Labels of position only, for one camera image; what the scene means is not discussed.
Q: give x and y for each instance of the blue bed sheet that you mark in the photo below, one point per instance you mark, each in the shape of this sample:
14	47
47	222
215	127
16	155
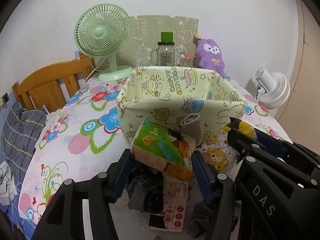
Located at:
22	228

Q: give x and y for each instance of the pink tissue pack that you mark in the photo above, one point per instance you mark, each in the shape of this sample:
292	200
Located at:
175	195

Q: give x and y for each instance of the glass mason jar mug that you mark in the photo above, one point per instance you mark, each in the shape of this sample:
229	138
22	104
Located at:
164	55

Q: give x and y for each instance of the green cartoon cardboard panel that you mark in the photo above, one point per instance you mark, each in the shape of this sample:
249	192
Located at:
146	33

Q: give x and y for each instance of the wall power socket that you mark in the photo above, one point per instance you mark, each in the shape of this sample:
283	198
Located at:
4	99

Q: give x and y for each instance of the beige door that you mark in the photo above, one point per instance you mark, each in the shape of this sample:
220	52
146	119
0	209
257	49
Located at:
299	116

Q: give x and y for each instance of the purple plush bunny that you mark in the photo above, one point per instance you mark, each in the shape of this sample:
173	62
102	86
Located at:
210	56

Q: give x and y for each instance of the green orange tissue pack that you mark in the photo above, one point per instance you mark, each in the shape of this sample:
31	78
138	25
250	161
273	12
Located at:
164	149

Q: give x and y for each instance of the wooden bed headboard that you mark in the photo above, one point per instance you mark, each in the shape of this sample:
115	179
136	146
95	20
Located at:
42	88

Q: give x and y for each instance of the brown cloth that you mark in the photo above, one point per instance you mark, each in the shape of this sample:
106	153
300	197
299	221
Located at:
191	126

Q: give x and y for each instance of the white crumpled cloth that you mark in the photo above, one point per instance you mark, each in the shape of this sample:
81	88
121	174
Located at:
8	189

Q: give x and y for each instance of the white floor fan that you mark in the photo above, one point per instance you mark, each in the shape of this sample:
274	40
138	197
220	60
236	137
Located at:
273	88

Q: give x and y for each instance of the floral tablecloth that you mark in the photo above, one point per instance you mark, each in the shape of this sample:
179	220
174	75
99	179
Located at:
85	137

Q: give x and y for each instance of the dark grey sock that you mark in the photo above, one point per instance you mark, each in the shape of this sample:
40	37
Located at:
199	221

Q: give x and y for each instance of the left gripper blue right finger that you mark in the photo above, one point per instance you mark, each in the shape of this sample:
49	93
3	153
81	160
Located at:
218	192

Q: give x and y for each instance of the green cup on jar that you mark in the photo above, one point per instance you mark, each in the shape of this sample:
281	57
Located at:
167	36

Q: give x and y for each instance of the yellow cartoon fabric storage box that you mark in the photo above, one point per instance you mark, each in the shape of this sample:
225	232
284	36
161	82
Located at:
165	95

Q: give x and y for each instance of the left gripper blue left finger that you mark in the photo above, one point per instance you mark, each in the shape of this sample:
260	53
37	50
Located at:
63	217

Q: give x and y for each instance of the black plastic bag bundle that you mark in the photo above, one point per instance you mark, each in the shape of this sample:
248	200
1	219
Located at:
144	187

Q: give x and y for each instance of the grey plaid pillow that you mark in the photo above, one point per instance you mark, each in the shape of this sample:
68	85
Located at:
20	132

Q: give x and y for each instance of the green desk fan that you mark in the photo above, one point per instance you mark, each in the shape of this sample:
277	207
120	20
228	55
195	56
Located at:
101	32

